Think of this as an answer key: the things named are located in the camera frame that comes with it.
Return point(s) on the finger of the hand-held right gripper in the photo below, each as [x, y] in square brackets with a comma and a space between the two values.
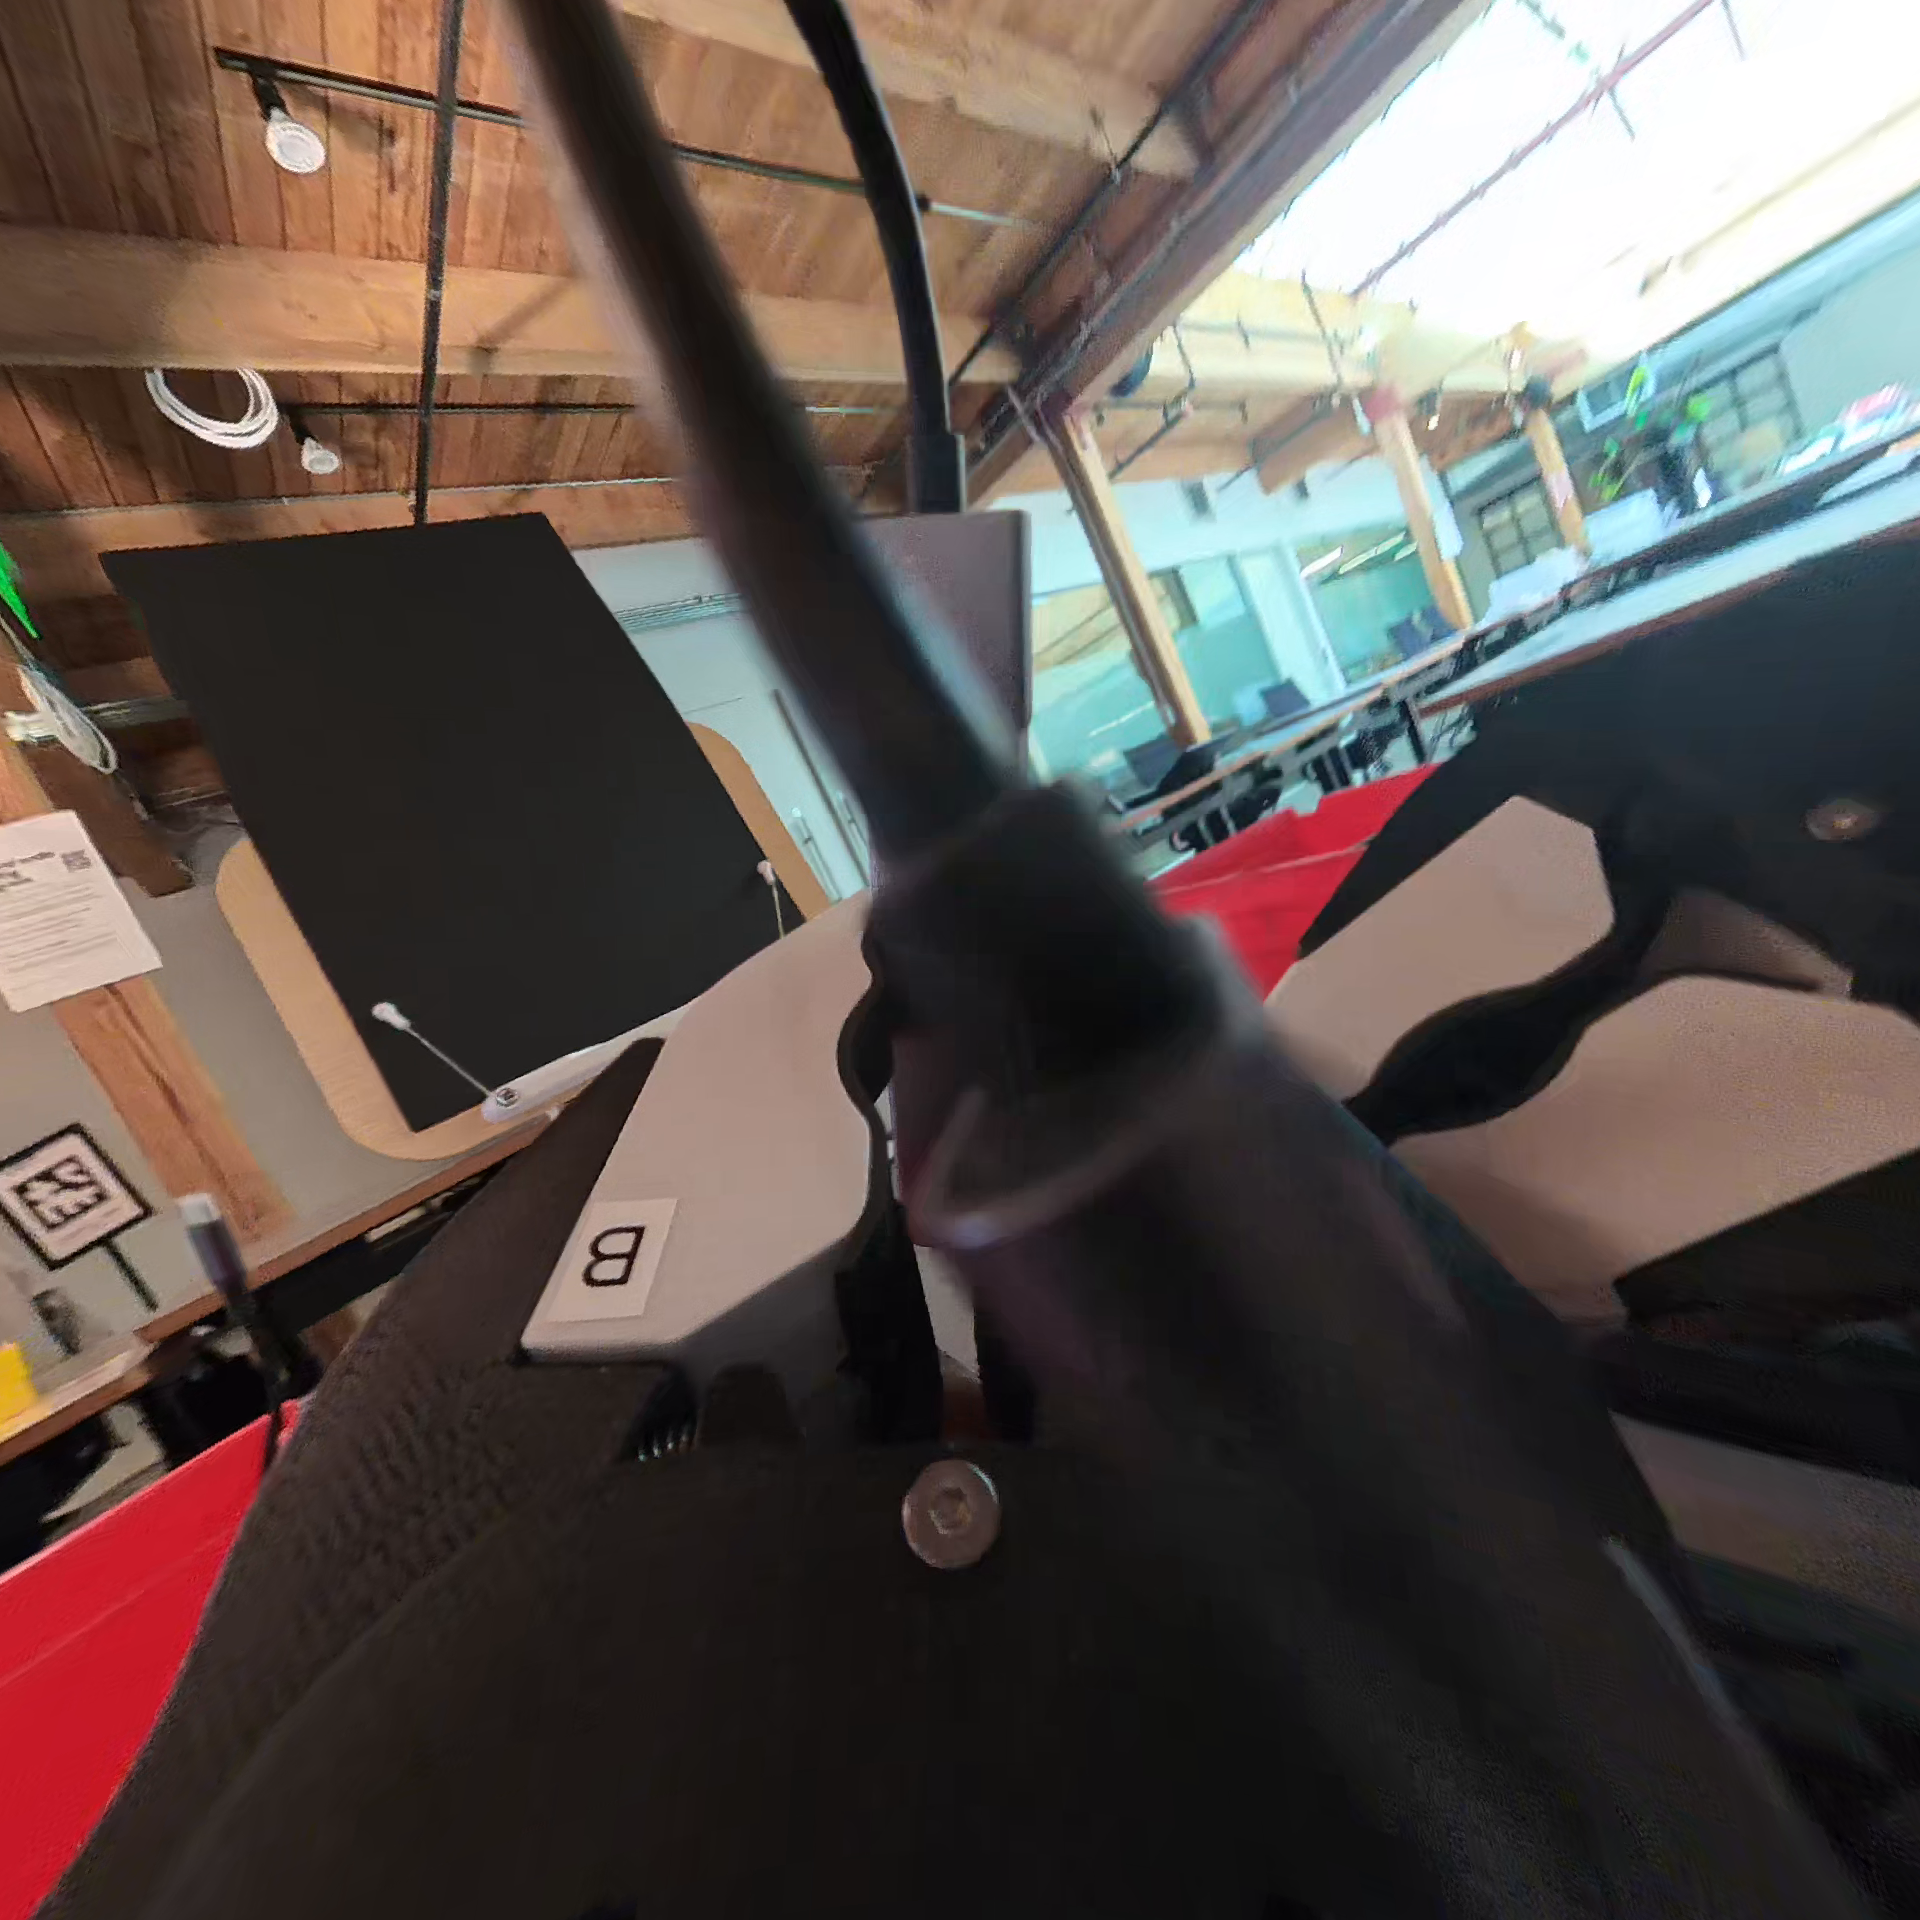
[1478, 902]
[1694, 1139]

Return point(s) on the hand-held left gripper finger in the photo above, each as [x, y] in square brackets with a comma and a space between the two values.
[718, 1125]

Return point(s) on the long grey table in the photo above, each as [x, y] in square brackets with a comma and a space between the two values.
[1649, 599]

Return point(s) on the rounded wooden board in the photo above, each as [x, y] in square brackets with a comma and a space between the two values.
[300, 991]

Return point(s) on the black display board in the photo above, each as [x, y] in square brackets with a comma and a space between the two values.
[420, 779]

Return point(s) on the black and white tag sign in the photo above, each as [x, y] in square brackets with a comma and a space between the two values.
[68, 1193]

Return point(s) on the white paper notice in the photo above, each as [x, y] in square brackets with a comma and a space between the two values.
[68, 915]

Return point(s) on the white track spotlight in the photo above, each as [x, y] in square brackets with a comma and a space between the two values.
[318, 456]
[294, 144]

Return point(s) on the large red plastic bin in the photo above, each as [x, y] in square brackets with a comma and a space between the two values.
[91, 1649]

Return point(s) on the black floor lamp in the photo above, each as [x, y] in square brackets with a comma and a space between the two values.
[900, 226]

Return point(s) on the black ceiling pipe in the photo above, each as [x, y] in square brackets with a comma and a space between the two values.
[439, 226]

